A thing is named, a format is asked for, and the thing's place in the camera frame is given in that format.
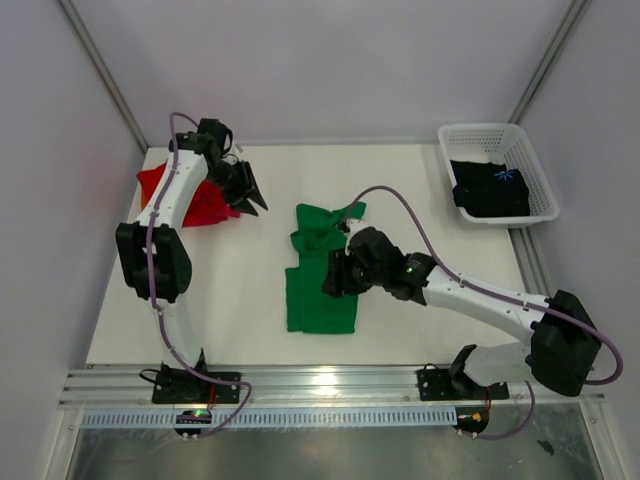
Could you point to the aluminium mounting rail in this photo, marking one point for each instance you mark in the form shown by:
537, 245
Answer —
120, 386

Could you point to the black controller board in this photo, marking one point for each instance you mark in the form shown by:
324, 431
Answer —
192, 422
471, 421

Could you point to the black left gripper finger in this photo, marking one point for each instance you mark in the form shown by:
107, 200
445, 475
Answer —
252, 192
243, 206

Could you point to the red folded t shirt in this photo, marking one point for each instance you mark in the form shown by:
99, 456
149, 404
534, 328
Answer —
207, 195

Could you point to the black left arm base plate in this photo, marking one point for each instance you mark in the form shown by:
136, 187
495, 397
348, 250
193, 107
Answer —
181, 387

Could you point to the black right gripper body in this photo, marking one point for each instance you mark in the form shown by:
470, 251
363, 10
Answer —
367, 276

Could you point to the left black controller board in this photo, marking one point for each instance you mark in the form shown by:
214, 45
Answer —
192, 422

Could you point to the grey slotted cable duct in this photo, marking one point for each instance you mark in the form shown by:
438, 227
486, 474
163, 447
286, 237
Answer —
271, 417

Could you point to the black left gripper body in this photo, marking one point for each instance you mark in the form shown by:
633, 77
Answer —
233, 179

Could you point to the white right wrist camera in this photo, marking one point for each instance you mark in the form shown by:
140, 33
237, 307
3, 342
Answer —
351, 226

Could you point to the black t shirt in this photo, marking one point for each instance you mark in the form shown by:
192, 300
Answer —
489, 190

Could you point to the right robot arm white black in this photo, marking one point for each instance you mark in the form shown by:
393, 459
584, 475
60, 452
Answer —
554, 341

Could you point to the right black controller board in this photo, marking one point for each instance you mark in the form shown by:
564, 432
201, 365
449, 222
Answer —
471, 421

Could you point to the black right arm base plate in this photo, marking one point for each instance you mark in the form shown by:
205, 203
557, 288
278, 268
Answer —
436, 383

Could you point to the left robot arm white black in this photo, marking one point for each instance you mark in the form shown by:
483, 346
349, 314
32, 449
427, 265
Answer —
153, 258

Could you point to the green t shirt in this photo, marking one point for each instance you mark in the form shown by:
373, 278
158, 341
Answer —
309, 310

